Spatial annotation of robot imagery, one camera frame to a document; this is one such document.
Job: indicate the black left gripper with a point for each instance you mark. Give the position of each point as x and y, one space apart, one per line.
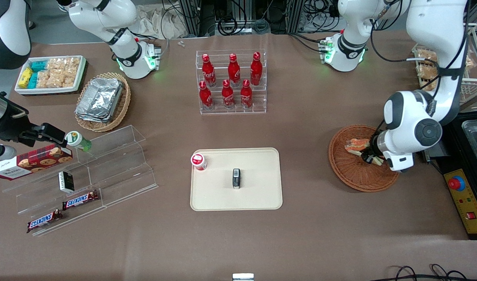
374 149

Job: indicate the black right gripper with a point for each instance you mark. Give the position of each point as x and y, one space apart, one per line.
13 125

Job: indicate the triangular sandwich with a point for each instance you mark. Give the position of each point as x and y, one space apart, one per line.
355 144

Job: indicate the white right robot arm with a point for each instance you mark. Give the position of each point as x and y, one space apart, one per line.
123 58

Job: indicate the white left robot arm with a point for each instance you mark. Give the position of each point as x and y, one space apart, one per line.
429 39

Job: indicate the round brown wicker basket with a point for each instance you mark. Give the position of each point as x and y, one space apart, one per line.
355 179

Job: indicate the white rectangular snack tray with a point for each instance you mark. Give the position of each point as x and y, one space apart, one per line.
80 80

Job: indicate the oval light wicker basket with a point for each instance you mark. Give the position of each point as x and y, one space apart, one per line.
123 107

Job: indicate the beige plastic tray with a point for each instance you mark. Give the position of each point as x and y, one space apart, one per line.
258 191

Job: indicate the red tartan cookie box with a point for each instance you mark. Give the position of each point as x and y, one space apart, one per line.
31 162

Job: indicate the green bottle with white cap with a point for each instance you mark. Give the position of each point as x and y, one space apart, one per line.
76 139

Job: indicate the small black and white box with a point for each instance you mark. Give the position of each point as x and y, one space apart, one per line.
66 182

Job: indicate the teal snack pack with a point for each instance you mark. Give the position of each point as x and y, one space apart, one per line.
39 66
33 80

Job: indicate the clear bag of rice crackers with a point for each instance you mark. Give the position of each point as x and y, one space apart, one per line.
72 65
55 64
62 80
44 79

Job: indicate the yellow snack pack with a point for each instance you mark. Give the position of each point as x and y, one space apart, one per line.
25 78

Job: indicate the grey metal box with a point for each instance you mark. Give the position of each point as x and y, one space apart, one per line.
437 154

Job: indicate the stacked aluminium foil containers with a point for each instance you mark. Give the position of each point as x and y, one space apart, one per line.
100 99

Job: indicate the brown Snickers bar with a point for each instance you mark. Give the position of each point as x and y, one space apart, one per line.
45 221
80 200

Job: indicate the clear acrylic stepped shelf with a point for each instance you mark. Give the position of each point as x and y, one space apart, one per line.
121 171

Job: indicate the red emergency stop button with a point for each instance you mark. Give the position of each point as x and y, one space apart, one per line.
456 183

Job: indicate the clear bag of fried snacks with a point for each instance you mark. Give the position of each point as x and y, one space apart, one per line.
425 70

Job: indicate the yellow control box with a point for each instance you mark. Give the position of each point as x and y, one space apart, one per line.
466 208

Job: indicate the red cola bottle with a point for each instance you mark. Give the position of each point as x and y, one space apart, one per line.
209 72
256 71
234 72
206 97
227 96
246 96

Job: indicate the small red-capped yogurt bottle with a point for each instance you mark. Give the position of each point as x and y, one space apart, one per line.
198 161

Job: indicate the crumpled beige cloth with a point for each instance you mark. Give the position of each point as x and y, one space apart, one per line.
160 23

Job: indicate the clear acrylic bottle rack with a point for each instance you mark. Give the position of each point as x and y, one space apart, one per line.
218 111

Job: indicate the small white device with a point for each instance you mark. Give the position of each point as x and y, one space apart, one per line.
243 277

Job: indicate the aluminium frame post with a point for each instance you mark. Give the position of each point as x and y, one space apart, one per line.
189 17
297 15

